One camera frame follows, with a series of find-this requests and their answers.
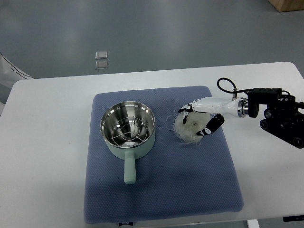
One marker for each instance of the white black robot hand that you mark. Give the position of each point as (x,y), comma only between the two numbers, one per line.
(216,106)

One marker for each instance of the white vermicelli nest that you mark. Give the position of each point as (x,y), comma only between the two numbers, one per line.
(197,126)

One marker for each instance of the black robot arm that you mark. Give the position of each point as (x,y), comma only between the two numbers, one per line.
(282,116)

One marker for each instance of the mint green pot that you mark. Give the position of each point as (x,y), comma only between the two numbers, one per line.
(129,130)

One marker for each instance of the blue textured mat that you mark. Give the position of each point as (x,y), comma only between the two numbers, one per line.
(173,179)

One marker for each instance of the cardboard box corner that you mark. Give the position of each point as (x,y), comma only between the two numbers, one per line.
(287,5)

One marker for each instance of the white table leg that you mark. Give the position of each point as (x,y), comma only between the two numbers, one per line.
(253,223)

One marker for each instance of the upper metal floor plate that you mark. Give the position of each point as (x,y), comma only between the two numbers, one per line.
(101,55)

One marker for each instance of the white coat person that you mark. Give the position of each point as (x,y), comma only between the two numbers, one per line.
(10,74)

